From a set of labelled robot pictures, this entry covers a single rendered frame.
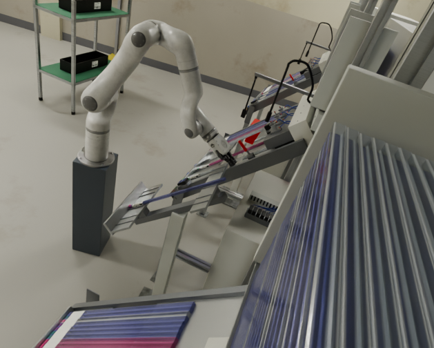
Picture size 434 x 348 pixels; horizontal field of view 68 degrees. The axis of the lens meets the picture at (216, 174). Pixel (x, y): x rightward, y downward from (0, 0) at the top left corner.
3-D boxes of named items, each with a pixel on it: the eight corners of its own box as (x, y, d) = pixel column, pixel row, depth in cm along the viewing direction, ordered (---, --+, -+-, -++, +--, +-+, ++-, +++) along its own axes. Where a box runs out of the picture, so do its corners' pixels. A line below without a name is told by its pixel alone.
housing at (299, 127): (301, 155, 136) (287, 127, 133) (312, 118, 176) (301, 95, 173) (319, 148, 132) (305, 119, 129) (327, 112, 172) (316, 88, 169)
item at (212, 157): (182, 192, 169) (179, 187, 169) (223, 143, 223) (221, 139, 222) (210, 181, 160) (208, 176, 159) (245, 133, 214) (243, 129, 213)
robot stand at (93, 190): (72, 249, 206) (72, 161, 167) (85, 230, 221) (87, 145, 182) (99, 256, 207) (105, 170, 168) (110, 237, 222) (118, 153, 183)
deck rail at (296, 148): (181, 199, 169) (175, 189, 168) (183, 197, 171) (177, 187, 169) (309, 152, 133) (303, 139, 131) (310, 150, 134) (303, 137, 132)
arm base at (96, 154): (70, 161, 167) (70, 130, 156) (87, 144, 182) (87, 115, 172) (106, 171, 168) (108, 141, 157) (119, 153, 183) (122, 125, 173)
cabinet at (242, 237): (199, 295, 203) (225, 228, 168) (232, 228, 260) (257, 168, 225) (295, 345, 193) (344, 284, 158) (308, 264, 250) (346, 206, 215)
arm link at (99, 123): (81, 129, 159) (81, 84, 146) (97, 114, 175) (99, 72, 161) (104, 136, 160) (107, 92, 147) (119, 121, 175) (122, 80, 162)
